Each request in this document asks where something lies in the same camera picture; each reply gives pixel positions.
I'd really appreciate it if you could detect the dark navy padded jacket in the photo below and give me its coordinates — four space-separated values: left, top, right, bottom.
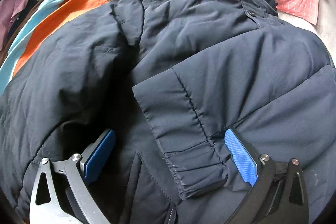
1 0 335 223

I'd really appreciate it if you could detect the striped colourful bed blanket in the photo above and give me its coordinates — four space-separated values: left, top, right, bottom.
1 0 111 92

